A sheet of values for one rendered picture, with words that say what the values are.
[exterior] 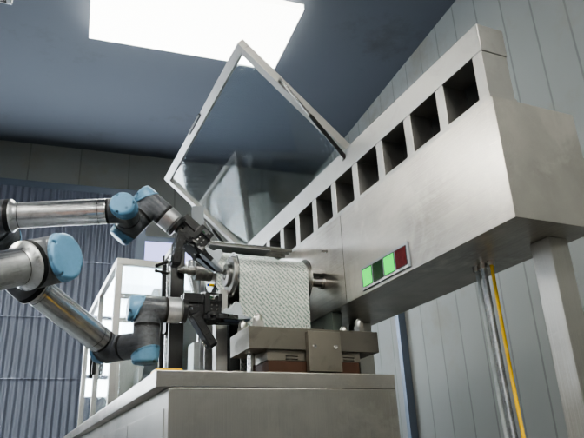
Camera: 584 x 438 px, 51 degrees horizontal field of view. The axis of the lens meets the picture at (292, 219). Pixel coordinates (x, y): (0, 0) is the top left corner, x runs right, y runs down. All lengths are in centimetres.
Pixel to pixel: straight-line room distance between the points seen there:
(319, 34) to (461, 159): 274
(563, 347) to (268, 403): 70
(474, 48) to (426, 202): 40
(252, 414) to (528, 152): 90
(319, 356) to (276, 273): 37
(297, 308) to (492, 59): 94
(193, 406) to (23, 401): 347
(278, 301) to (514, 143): 88
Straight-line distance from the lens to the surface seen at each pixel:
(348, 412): 169
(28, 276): 149
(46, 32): 433
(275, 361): 170
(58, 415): 492
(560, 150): 157
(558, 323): 149
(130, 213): 182
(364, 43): 430
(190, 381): 154
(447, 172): 157
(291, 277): 199
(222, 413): 156
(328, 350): 174
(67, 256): 153
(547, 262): 152
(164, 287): 235
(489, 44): 161
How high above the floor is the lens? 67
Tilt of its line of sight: 22 degrees up
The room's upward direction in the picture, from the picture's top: 3 degrees counter-clockwise
